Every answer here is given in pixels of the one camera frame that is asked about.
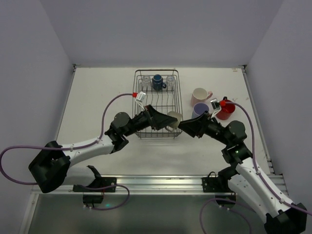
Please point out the red mug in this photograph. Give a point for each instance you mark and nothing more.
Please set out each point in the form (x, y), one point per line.
(227, 109)

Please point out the lavender cup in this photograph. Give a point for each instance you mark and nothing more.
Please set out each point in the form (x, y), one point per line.
(200, 107)

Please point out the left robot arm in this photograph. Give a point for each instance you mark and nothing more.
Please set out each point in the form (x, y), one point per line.
(52, 164)

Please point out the dark blue mug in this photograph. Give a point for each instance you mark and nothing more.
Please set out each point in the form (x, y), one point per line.
(158, 83)

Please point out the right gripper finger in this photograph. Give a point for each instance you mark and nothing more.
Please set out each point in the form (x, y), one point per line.
(193, 128)
(204, 115)

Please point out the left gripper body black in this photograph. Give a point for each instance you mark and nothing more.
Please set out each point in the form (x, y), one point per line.
(149, 116)

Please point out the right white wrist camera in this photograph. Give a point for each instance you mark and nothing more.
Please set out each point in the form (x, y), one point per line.
(216, 107)

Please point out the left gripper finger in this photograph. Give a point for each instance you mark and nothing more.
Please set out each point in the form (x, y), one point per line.
(154, 114)
(158, 124)

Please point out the wire dish rack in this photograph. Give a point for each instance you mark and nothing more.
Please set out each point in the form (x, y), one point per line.
(163, 101)

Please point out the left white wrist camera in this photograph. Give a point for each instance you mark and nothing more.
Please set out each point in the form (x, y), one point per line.
(140, 98)

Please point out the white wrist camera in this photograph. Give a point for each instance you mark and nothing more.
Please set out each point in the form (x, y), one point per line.
(140, 98)
(216, 107)

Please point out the pink mug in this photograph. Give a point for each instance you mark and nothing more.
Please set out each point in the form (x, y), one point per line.
(200, 95)

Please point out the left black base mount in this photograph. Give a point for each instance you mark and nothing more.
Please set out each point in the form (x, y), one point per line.
(100, 185)

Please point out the beige mug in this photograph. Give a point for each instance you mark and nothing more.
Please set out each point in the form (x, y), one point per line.
(174, 126)

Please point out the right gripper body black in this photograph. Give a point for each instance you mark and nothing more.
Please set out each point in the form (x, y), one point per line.
(206, 122)

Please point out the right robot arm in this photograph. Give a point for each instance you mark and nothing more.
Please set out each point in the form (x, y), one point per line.
(245, 177)

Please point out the aluminium mounting rail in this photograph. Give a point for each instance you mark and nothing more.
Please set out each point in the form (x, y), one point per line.
(164, 185)

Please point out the clear glass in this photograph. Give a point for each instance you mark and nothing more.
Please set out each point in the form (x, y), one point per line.
(146, 82)
(170, 82)

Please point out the light blue cup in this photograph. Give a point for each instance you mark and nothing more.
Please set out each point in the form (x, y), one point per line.
(195, 115)

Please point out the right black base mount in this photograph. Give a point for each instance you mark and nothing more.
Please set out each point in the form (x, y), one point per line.
(212, 183)

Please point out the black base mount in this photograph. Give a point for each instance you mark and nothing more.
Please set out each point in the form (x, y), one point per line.
(212, 183)
(100, 185)

